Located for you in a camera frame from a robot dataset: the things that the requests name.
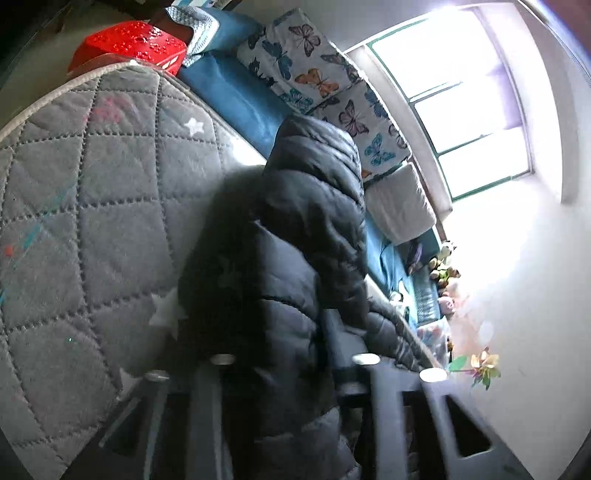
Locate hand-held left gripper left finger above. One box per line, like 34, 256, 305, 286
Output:
60, 353, 232, 480

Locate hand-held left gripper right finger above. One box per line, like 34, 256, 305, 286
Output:
322, 308, 548, 480

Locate black puffer jacket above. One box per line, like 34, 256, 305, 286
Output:
178, 114, 445, 480

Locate clear plastic box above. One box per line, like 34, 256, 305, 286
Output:
417, 318, 452, 366

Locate colourful paper pinwheel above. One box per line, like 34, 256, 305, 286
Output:
448, 348, 502, 391

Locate pink plush toy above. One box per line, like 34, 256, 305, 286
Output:
436, 295, 463, 317

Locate brown bear plush toy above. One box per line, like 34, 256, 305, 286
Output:
429, 261, 462, 289

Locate purple plush toy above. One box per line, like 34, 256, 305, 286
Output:
405, 241, 424, 274

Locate white pillow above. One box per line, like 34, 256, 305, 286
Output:
364, 162, 437, 246

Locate grey quilted star bedspread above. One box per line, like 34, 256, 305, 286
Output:
0, 62, 445, 480

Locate butterfly print pillow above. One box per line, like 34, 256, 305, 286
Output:
236, 8, 363, 112
307, 83, 413, 182

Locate red plastic box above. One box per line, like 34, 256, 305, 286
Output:
68, 19, 189, 77

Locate light blue patterned blanket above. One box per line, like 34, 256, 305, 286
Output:
165, 6, 223, 59

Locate green frame window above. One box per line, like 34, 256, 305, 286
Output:
345, 4, 537, 202

